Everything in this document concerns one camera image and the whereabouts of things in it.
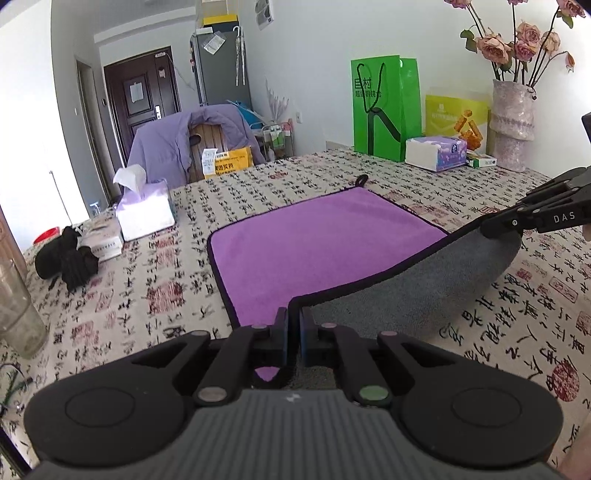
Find yellow gift bag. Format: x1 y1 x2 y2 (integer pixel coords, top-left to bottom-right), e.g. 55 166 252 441
425 95 489 154

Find calligraphy print tablecloth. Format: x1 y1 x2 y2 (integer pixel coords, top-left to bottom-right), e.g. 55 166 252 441
1 150 590 465

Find dried pink roses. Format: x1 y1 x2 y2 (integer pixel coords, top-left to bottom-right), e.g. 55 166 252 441
446 0 590 89

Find black cloth bundle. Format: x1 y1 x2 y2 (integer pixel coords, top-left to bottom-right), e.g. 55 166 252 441
35 226 99 292

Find pink textured vase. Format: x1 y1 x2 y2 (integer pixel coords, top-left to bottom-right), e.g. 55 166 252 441
489 80 536 172

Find green white medicine box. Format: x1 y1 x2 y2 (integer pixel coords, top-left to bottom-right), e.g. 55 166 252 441
467 150 498 169

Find white wall panel box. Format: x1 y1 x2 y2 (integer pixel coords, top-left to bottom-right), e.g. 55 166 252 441
254 0 274 30

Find yellow box on refrigerator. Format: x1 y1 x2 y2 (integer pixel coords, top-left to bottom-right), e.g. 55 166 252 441
202 14 238 26

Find red plastic bucket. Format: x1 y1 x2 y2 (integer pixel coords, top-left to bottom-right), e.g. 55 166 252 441
33 227 60 245

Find small white box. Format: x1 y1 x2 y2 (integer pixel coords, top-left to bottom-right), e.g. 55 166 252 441
78 218 124 262

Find sealed purple tissue pack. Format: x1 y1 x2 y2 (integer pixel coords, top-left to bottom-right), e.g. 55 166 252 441
405 136 468 173

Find dark brown entrance door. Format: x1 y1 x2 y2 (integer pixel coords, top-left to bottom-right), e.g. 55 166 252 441
104 47 180 164

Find yellow paper package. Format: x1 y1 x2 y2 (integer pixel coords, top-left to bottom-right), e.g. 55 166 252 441
201 147 253 179

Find grey refrigerator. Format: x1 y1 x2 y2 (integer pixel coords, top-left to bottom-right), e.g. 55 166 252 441
189 23 252 107

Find clear drinking glass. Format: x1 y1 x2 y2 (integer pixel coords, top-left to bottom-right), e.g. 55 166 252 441
0 260 48 359

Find purple and grey towel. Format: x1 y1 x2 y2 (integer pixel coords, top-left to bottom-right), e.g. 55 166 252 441
207 177 522 386

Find open purple tissue pack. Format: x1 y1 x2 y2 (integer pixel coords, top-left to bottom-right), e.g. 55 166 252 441
113 165 176 242

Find white umbrella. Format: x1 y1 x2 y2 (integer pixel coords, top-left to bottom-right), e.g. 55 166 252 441
232 25 246 87

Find purple puffer jacket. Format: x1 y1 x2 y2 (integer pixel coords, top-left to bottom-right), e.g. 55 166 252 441
127 104 266 189

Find green paper shopping bag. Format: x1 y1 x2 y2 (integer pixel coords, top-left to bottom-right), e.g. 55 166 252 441
351 55 423 162

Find wooden chair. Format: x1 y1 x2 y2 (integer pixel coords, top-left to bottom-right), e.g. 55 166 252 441
188 124 228 183

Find black frame eyeglasses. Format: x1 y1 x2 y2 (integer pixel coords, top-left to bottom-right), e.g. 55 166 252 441
1 363 33 416

